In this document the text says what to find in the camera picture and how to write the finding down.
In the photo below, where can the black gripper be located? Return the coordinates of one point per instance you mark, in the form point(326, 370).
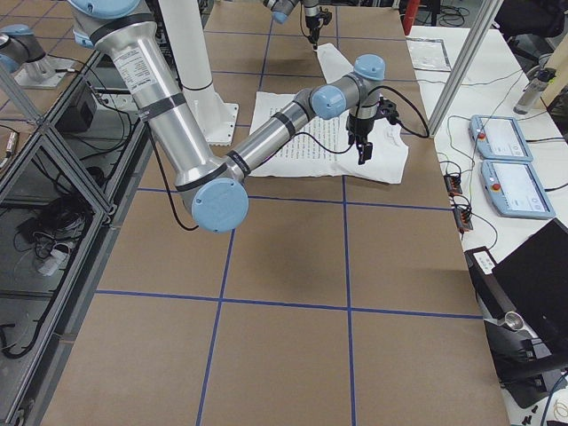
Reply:
point(358, 129)
point(311, 14)

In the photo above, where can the white printed t-shirt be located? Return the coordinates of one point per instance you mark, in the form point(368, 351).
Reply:
point(303, 157)

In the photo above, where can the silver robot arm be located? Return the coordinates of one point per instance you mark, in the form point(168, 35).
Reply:
point(282, 9)
point(210, 186)

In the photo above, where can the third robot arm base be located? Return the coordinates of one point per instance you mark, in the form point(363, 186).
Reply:
point(25, 58)

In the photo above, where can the clear plastic sheet document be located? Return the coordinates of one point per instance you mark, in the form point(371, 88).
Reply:
point(428, 54)

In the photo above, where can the orange black connector board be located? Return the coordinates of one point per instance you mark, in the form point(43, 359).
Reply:
point(461, 206)

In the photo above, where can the upper blue teach pendant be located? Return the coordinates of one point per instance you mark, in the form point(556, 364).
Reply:
point(499, 138)

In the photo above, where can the blue teach pendant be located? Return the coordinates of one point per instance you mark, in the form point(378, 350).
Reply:
point(515, 190)
point(499, 138)

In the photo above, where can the lower blue teach pendant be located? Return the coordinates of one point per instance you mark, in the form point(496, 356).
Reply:
point(515, 190)

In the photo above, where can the water bottle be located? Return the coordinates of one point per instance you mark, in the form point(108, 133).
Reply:
point(533, 90)

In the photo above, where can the black office chair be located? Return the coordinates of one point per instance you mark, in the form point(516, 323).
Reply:
point(538, 18)

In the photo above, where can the black laptop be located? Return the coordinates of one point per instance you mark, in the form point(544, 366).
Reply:
point(534, 277)

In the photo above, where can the white central pedestal column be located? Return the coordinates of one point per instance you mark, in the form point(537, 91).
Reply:
point(183, 25)

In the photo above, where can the aluminium frame post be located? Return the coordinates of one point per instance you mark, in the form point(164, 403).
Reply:
point(473, 41)

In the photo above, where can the aluminium floor frame rail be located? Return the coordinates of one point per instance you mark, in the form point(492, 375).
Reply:
point(64, 191)

